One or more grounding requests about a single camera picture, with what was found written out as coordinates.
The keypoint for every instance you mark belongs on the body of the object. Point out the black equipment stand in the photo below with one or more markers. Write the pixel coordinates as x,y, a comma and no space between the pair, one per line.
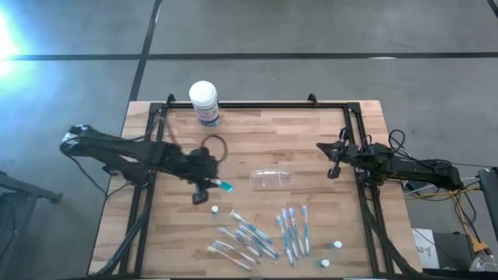
491,194

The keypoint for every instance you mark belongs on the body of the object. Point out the black side table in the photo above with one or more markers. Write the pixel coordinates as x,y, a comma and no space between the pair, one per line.
23,188

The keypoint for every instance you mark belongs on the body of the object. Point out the orange white toothbrush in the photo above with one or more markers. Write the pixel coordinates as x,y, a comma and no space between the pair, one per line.
229,259

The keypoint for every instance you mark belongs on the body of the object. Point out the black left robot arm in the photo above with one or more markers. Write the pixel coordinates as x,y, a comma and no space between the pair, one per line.
116,149

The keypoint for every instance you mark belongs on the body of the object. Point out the blue mouthwash bottle white cap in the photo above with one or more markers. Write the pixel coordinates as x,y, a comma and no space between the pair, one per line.
324,263
226,186
214,210
337,244

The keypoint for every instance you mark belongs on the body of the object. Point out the black aluminium table frame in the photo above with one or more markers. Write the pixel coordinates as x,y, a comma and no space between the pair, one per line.
253,105

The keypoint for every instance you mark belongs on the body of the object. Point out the dark grey box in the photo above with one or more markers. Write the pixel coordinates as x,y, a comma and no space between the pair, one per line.
453,250

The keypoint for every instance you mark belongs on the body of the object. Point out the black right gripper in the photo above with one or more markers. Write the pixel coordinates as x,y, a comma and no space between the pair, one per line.
354,155

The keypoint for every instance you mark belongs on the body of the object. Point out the white paper sheet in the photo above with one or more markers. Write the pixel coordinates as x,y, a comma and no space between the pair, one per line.
424,249

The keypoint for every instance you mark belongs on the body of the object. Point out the clear acrylic organizer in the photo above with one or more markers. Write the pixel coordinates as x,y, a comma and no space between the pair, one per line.
272,179

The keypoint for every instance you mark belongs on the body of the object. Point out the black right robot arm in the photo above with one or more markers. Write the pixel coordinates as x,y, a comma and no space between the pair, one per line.
420,167

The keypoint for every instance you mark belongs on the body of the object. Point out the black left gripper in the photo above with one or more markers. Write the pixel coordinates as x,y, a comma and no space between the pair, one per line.
202,167

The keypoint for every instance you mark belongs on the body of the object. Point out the purple white toothbrush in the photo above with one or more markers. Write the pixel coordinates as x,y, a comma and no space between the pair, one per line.
237,240
235,251

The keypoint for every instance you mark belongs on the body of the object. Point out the white wipes canister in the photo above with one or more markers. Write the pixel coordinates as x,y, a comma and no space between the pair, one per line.
204,99

